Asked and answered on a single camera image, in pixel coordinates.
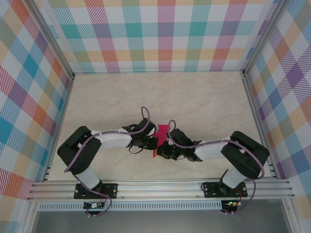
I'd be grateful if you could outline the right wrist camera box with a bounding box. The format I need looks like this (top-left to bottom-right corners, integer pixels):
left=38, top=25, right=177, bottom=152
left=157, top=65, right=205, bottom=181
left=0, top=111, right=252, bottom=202
left=168, top=128, right=192, bottom=148

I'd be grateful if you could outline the aluminium side rail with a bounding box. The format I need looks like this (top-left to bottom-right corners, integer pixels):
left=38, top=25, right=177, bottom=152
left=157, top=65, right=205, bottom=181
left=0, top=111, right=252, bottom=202
left=241, top=70, right=278, bottom=180
left=41, top=74, right=75, bottom=183

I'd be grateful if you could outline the slotted grey cable duct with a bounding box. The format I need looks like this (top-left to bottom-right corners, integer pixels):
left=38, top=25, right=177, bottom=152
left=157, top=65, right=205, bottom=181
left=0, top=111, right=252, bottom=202
left=38, top=200, right=223, bottom=211

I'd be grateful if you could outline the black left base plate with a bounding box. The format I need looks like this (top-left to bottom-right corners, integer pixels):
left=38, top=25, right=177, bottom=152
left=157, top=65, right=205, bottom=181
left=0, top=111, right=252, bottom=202
left=73, top=182, right=119, bottom=200

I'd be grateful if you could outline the aluminium mounting rail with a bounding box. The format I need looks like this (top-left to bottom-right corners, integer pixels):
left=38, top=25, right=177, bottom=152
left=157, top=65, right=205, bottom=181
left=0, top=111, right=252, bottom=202
left=27, top=178, right=296, bottom=201

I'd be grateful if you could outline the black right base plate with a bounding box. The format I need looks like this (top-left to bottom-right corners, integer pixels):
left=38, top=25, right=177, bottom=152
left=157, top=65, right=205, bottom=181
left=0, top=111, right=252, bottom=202
left=202, top=181, right=248, bottom=199

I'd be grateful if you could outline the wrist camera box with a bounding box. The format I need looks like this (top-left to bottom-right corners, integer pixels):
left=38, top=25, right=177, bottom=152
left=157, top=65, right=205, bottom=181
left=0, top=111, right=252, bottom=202
left=134, top=118, right=156, bottom=137
left=168, top=128, right=192, bottom=148

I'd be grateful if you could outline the small circuit board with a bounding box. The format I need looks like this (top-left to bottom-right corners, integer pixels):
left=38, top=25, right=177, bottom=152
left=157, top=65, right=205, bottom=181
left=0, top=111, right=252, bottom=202
left=83, top=201, right=105, bottom=209

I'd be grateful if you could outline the grey metal panel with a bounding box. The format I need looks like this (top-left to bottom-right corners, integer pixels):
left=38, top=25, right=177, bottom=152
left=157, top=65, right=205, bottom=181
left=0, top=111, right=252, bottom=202
left=31, top=210, right=292, bottom=233

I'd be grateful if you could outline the pink cloth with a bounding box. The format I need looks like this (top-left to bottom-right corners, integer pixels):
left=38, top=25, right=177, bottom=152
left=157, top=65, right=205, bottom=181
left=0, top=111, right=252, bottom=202
left=152, top=123, right=170, bottom=158

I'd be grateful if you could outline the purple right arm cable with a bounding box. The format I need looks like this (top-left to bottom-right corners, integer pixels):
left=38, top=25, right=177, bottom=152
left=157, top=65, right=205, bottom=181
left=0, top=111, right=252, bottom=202
left=167, top=119, right=265, bottom=216

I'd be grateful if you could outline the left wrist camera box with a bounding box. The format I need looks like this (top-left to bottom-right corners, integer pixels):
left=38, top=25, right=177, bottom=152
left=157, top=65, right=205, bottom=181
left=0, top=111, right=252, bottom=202
left=134, top=118, right=156, bottom=137

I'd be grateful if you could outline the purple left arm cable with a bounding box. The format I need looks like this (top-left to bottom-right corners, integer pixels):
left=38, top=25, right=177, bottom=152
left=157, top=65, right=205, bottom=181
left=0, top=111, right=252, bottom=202
left=63, top=106, right=151, bottom=217

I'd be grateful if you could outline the aluminium frame post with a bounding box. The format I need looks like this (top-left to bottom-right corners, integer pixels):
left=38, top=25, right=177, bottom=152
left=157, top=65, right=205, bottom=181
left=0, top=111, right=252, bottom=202
left=242, top=0, right=291, bottom=77
left=24, top=0, right=76, bottom=80

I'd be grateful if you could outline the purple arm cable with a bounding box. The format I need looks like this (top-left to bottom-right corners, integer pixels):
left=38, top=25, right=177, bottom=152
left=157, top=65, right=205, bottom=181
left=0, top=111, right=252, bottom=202
left=167, top=119, right=265, bottom=216
left=63, top=106, right=151, bottom=217

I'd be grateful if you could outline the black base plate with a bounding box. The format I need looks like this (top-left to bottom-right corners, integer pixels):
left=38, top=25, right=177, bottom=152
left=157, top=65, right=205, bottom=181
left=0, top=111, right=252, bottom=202
left=202, top=181, right=248, bottom=199
left=73, top=182, right=119, bottom=200

